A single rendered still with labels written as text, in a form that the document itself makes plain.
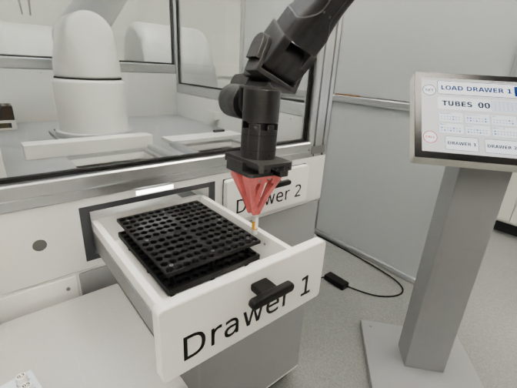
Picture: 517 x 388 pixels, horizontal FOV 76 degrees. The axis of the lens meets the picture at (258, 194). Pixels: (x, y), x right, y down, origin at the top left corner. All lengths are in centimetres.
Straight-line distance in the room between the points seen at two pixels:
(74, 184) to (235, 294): 36
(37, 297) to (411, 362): 140
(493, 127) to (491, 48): 77
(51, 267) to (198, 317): 36
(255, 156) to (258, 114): 6
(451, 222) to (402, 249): 95
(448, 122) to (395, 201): 106
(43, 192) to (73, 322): 23
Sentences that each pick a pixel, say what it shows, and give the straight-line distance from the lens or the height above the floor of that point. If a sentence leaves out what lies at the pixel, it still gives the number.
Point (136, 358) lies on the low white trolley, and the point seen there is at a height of 76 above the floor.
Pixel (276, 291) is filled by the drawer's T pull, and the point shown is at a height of 91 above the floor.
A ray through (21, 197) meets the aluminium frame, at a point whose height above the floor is 97.
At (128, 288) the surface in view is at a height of 86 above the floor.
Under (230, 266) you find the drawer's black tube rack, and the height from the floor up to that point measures 87.
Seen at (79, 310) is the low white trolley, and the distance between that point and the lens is 71.
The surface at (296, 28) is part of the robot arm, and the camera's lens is 50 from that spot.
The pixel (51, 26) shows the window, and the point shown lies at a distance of 65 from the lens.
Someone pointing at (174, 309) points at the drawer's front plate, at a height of 92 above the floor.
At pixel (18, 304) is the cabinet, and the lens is 75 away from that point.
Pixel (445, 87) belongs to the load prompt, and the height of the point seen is 116.
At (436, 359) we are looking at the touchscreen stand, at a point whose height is 11.
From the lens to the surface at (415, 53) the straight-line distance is 208.
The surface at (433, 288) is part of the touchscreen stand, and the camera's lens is 145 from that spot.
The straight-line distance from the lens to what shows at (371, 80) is 219.
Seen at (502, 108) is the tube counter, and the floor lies 110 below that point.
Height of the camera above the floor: 119
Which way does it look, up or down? 21 degrees down
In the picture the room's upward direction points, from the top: 3 degrees clockwise
